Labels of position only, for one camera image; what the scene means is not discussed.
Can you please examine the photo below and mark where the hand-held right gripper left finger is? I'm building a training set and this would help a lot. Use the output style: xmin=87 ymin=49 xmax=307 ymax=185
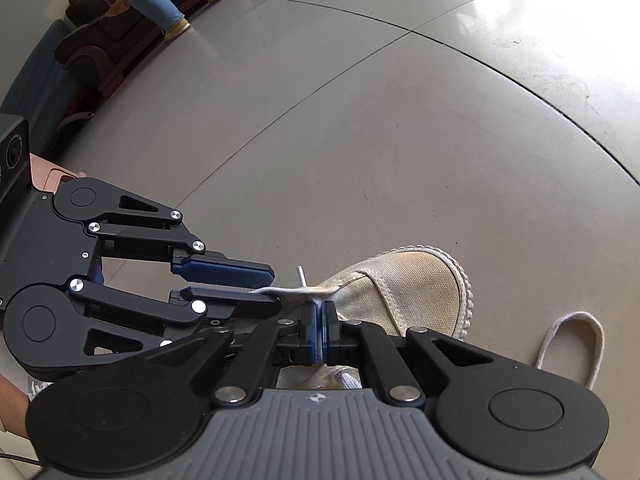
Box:
xmin=144 ymin=302 xmax=321 ymax=406

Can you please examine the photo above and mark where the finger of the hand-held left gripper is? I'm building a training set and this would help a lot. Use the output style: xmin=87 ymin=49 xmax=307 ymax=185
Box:
xmin=87 ymin=191 xmax=275 ymax=287
xmin=67 ymin=278 xmax=282 ymax=361

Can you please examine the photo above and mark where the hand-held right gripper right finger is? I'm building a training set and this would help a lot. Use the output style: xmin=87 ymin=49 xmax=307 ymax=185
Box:
xmin=322 ymin=301 xmax=496 ymax=406

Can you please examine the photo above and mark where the white shoelace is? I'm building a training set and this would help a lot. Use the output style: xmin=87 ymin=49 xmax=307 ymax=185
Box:
xmin=247 ymin=265 xmax=607 ymax=392

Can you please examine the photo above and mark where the white canvas shoe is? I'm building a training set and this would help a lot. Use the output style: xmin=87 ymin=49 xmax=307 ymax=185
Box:
xmin=274 ymin=245 xmax=474 ymax=391

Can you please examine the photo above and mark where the person's left hand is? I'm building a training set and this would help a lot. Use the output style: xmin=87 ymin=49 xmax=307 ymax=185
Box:
xmin=0 ymin=375 xmax=32 ymax=435

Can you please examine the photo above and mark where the dark leather sofa wooden frame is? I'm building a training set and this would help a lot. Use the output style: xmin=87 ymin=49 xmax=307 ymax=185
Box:
xmin=52 ymin=0 xmax=216 ymax=106

